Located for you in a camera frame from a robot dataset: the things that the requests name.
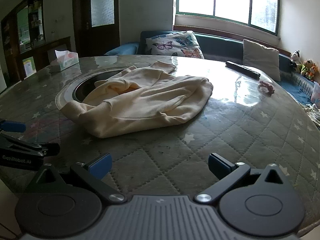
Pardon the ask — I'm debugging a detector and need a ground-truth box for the white refrigerator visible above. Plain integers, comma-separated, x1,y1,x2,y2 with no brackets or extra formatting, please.
0,66,7,94

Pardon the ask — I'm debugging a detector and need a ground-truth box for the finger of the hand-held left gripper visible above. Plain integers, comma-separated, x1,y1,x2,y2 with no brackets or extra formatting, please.
0,132,61,156
0,119,27,133

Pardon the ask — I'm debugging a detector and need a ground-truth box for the round black built-in cooktop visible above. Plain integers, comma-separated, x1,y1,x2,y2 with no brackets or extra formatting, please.
72,69,126,103

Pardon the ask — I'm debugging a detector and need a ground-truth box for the green and yellow plush toy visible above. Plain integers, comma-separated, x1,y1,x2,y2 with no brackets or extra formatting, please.
301,59,313,77

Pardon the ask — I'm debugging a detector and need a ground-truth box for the plain white pillow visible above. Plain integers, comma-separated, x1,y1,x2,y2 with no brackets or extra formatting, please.
242,39,281,82

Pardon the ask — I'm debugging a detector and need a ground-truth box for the orange plush toy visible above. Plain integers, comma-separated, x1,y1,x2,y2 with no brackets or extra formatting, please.
308,65,319,81

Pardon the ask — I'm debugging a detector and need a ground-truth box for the tissue box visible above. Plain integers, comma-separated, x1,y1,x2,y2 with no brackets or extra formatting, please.
51,50,80,72

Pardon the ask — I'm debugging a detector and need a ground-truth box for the dark wooden door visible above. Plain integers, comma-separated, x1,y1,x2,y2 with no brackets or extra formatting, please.
72,0,121,57

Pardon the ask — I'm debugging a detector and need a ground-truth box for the black remote control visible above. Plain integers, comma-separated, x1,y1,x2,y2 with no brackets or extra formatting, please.
225,61,261,79

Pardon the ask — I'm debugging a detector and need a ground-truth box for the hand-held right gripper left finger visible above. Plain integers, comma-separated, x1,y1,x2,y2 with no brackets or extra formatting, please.
31,152,127,204

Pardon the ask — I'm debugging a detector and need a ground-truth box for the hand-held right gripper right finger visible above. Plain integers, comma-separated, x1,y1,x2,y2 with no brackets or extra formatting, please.
194,152,290,204

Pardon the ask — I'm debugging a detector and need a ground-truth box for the teal sofa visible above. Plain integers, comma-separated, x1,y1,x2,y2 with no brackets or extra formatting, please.
104,30,320,107

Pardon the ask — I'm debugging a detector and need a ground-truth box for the translucent plastic container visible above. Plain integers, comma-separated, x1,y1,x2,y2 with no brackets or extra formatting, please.
311,81,320,101

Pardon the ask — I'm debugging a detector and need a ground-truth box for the green and white box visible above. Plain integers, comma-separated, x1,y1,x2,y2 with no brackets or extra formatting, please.
22,56,37,77

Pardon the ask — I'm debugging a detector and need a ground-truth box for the cream knit garment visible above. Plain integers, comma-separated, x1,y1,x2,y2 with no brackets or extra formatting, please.
61,61,214,139

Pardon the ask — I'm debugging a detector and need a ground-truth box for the pink hair tie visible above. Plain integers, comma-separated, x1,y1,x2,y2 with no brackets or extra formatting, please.
259,80,275,96

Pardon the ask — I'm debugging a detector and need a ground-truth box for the green framed window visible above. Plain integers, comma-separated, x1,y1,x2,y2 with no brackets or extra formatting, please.
173,0,281,37

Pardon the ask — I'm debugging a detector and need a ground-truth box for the butterfly print pillow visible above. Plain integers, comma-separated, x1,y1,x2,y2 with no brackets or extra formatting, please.
145,30,205,59

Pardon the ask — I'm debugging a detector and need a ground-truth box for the dark wooden cabinet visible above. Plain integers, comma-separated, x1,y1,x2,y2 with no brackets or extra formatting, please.
1,0,73,81

